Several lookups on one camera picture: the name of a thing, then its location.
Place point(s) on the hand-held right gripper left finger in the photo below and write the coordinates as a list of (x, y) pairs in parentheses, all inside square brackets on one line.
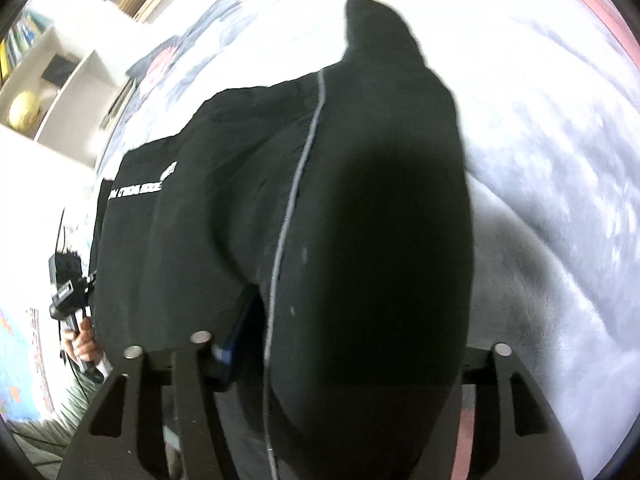
[(235, 340)]

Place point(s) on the grey floral blanket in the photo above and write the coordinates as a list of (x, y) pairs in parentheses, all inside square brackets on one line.
[(540, 160)]

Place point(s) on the row of books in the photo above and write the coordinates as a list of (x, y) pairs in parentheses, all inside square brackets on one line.
[(22, 40)]

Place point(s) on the person's left hand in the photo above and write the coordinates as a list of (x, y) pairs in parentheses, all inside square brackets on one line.
[(85, 345)]

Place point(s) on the black hoodie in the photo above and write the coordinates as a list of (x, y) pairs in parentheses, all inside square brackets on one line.
[(375, 260)]

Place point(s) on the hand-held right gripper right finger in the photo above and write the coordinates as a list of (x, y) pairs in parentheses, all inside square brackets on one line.
[(500, 360)]

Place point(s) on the dark box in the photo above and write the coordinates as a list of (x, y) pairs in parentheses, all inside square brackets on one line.
[(59, 70)]

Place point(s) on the wall map poster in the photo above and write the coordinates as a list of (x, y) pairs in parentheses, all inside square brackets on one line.
[(20, 360)]

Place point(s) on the yellow ball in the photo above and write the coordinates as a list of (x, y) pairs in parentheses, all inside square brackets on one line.
[(25, 110)]

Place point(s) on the person's left forearm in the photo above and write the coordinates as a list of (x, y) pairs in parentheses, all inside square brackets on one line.
[(75, 405)]

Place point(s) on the white shelf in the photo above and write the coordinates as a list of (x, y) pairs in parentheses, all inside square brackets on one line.
[(75, 85)]

